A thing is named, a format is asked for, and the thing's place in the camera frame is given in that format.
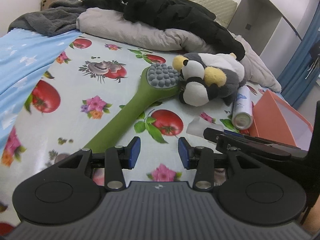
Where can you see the light grey quilt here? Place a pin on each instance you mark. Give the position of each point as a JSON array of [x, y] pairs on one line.
[[120, 27]]

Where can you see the blue curtain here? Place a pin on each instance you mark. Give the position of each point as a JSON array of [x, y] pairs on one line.
[[297, 75]]

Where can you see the brown cardboard box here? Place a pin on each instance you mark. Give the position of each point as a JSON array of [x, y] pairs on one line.
[[47, 3]]

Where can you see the black padded jacket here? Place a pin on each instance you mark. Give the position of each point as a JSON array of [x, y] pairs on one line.
[[175, 12]]

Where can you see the fruit print mat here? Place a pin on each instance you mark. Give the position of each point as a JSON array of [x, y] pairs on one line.
[[75, 130]]

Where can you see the dark wall socket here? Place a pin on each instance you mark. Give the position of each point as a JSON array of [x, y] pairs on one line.
[[248, 26]]

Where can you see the white open shelf unit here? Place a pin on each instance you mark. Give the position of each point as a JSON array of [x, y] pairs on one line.
[[252, 10]]

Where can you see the penguin plush toy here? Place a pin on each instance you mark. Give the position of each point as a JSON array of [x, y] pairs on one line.
[[197, 90]]

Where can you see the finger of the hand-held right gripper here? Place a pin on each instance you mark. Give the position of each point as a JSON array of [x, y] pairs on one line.
[[237, 133], [221, 141]]

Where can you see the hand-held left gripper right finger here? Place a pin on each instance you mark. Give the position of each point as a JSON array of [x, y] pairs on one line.
[[184, 152]]

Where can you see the black hanging rod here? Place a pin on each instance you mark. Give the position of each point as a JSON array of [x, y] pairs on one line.
[[292, 27]]

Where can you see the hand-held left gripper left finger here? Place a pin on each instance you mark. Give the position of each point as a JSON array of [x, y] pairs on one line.
[[133, 152]]

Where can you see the green massage hammer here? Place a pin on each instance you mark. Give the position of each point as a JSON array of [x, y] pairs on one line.
[[130, 107]]

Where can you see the orange shoe box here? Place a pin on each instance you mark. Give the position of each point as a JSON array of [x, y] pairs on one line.
[[270, 120]]

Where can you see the dark grey fleece blanket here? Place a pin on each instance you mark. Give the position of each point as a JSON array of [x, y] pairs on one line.
[[47, 20]]

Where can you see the person's right forearm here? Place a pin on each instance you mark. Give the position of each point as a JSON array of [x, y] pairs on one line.
[[313, 220]]

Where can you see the white spray can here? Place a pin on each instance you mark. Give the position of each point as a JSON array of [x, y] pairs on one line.
[[241, 107]]

